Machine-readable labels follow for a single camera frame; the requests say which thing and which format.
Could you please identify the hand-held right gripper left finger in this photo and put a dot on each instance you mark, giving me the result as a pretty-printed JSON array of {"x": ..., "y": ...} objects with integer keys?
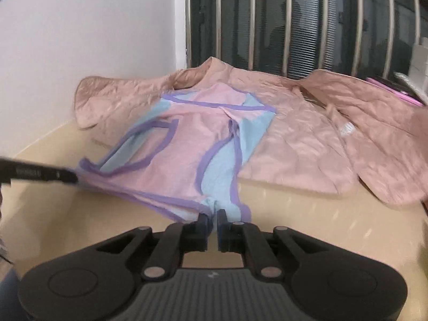
[{"x": 202, "y": 237}]

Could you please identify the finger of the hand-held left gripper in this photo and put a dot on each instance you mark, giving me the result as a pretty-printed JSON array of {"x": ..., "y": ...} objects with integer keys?
[{"x": 33, "y": 173}]

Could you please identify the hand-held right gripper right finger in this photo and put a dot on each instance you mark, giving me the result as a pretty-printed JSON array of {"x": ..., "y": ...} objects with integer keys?
[{"x": 222, "y": 237}]

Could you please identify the pink blue purple-trimmed baby top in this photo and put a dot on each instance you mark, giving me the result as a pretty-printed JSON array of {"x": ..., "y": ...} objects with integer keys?
[{"x": 174, "y": 160}]

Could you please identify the pink quilted jacket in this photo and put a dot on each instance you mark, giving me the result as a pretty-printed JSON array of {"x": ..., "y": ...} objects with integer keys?
[{"x": 301, "y": 140}]

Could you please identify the pink notebook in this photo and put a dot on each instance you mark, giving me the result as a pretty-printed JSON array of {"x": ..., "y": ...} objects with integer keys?
[{"x": 401, "y": 93}]

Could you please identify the window with metal bars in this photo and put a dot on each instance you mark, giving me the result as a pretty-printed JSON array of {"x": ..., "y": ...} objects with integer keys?
[{"x": 301, "y": 13}]

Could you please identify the clear plastic packet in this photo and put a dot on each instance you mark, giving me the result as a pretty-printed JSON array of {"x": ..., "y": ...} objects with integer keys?
[{"x": 406, "y": 77}]

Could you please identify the stack of white boxes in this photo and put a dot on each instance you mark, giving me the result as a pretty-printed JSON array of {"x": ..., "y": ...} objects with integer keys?
[{"x": 419, "y": 60}]

